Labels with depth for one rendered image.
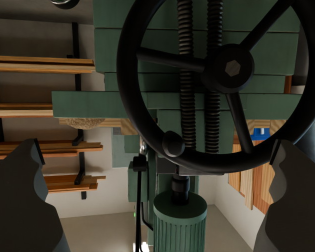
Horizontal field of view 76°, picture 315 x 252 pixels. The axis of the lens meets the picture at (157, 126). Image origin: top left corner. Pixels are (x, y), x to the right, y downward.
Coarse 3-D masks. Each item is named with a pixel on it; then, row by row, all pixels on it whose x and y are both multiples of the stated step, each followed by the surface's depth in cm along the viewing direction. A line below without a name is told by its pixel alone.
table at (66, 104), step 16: (64, 96) 44; (80, 96) 44; (96, 96) 44; (112, 96) 44; (144, 96) 45; (160, 96) 35; (176, 96) 35; (224, 96) 36; (240, 96) 36; (256, 96) 45; (272, 96) 46; (288, 96) 46; (64, 112) 45; (80, 112) 45; (96, 112) 45; (112, 112) 45; (256, 112) 46; (272, 112) 46; (288, 112) 46
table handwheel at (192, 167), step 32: (160, 0) 25; (288, 0) 25; (128, 32) 25; (256, 32) 26; (128, 64) 25; (192, 64) 26; (224, 64) 24; (128, 96) 26; (288, 128) 28; (192, 160) 28; (224, 160) 28; (256, 160) 28
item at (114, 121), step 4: (60, 120) 60; (64, 120) 60; (104, 120) 61; (108, 120) 61; (112, 120) 61; (116, 120) 61; (256, 120) 62; (260, 120) 62; (264, 120) 62; (268, 120) 62; (116, 124) 61; (256, 124) 62; (260, 124) 62; (264, 124) 63; (268, 124) 63
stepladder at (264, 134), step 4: (256, 128) 134; (260, 128) 134; (264, 128) 135; (268, 128) 136; (256, 132) 134; (260, 132) 135; (264, 132) 136; (268, 132) 136; (252, 136) 136; (256, 136) 135; (260, 136) 137; (264, 136) 138; (268, 136) 139
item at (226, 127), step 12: (156, 120) 38; (168, 120) 36; (180, 120) 36; (204, 120) 36; (228, 120) 36; (180, 132) 36; (204, 132) 37; (228, 132) 37; (204, 144) 37; (228, 144) 37
